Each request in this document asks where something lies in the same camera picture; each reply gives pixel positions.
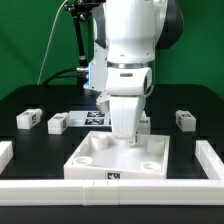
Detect white square tabletop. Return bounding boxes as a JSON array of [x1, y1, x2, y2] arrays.
[[64, 131, 170, 180]]

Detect white marker tag plate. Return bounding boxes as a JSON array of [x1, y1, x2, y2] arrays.
[[69, 111, 111, 127]]

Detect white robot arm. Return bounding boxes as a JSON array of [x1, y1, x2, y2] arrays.
[[84, 0, 183, 145]]

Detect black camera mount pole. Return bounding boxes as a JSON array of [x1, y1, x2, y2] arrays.
[[64, 0, 106, 86]]

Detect white U-shaped fence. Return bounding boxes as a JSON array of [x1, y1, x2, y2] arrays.
[[0, 140, 224, 206]]

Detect white cable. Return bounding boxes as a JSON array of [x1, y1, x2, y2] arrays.
[[37, 0, 69, 86]]

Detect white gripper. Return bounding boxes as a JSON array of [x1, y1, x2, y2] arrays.
[[96, 67, 152, 147]]

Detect black cable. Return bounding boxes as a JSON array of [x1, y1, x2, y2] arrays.
[[42, 67, 88, 86]]

